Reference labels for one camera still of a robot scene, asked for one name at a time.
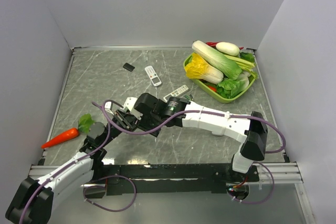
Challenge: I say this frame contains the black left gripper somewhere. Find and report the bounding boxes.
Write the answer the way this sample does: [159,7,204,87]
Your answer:
[100,109,138,147]

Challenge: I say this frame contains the black battery cover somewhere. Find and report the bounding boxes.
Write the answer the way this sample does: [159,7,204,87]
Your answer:
[123,63,135,72]

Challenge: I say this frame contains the white remote control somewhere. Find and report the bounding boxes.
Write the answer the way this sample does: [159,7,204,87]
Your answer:
[212,132,223,136]

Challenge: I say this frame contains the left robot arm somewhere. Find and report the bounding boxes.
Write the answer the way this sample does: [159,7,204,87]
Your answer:
[5,110,137,223]

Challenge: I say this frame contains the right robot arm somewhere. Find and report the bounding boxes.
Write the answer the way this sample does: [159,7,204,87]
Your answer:
[124,93,268,181]

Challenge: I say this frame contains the small white button remote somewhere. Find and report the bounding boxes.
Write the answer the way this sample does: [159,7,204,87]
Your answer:
[163,84,189,102]

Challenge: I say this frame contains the white remote with screen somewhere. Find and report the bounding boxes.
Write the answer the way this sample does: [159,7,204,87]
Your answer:
[145,66,162,87]

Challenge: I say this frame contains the green leaf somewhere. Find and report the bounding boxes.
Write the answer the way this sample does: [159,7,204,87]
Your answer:
[78,113,95,134]

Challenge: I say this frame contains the orange carrot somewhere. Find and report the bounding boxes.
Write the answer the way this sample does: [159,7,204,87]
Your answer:
[41,127,80,149]

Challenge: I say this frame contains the green plastic tray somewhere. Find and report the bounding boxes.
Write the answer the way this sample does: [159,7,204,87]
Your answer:
[183,53,258,103]

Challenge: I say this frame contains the yellow napa cabbage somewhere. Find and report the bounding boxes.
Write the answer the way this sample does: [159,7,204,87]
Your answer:
[184,53,224,84]

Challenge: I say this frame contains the green lettuce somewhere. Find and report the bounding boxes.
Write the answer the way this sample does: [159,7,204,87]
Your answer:
[216,74,249,99]

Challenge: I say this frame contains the green napa cabbage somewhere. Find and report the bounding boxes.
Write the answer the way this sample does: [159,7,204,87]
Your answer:
[192,40,242,80]

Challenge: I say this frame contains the red chili pepper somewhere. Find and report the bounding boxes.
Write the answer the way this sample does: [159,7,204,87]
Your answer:
[206,42,218,47]

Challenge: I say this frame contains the white radish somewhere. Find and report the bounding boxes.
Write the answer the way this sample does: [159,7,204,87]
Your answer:
[215,42,240,57]

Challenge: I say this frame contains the green celery stalks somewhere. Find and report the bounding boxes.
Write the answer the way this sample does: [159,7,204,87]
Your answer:
[225,52,258,79]

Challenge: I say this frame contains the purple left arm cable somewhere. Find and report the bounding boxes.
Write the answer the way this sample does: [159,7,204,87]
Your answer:
[18,101,112,224]

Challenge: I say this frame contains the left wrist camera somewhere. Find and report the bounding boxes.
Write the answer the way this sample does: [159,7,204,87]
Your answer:
[104,101,113,113]

